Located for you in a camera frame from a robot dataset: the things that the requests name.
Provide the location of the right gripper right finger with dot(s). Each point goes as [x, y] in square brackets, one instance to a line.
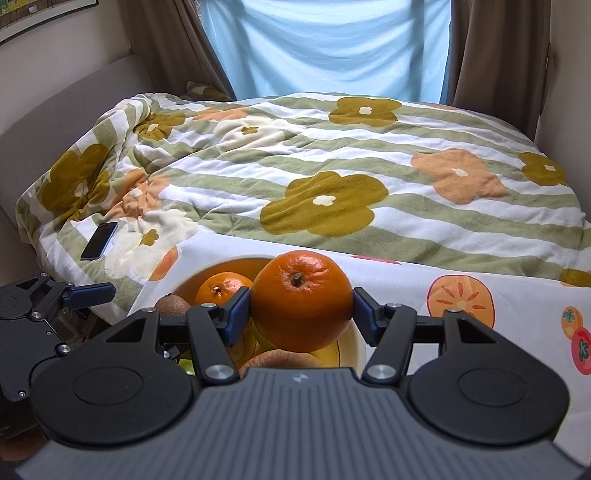
[393, 330]

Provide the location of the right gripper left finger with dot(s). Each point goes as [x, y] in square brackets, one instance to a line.
[204, 332]

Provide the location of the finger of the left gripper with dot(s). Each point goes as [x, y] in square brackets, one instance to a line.
[89, 295]

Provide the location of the orange mandarin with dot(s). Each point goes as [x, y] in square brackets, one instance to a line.
[219, 288]

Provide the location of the brown kiwi with sticker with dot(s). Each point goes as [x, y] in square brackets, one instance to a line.
[172, 305]

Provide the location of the large orange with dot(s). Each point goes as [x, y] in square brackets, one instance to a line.
[301, 301]

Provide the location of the large russet apple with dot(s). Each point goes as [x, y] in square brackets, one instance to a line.
[280, 359]

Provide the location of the yellow duck bowl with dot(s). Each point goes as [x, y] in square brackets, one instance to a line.
[346, 351]

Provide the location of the black smartphone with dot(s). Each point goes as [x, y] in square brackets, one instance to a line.
[98, 241]

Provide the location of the floral striped duvet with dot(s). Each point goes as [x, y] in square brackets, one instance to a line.
[401, 181]

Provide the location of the white fruit print cloth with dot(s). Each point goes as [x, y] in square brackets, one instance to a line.
[547, 318]

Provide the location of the grey headboard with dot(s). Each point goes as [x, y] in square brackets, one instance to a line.
[31, 145]

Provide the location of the floral pillow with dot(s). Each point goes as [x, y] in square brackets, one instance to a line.
[204, 92]

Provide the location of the left brown curtain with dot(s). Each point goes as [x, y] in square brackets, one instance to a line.
[172, 43]

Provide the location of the brown curtain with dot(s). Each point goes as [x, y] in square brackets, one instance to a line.
[172, 43]
[497, 63]

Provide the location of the blue sheet over window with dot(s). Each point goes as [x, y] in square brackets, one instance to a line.
[396, 49]

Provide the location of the right brown curtain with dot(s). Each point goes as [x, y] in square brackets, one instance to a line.
[497, 63]

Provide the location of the framed wall picture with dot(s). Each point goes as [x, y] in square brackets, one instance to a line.
[20, 16]

